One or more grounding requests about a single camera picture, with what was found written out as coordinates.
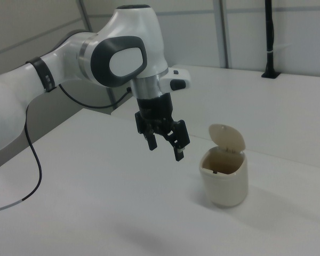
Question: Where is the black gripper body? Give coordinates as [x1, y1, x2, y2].
[134, 91, 177, 137]

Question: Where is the small white trash can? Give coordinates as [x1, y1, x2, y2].
[199, 123, 250, 209]

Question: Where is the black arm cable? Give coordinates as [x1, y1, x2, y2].
[0, 83, 132, 213]

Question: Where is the black pole with base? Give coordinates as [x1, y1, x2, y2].
[261, 0, 282, 79]

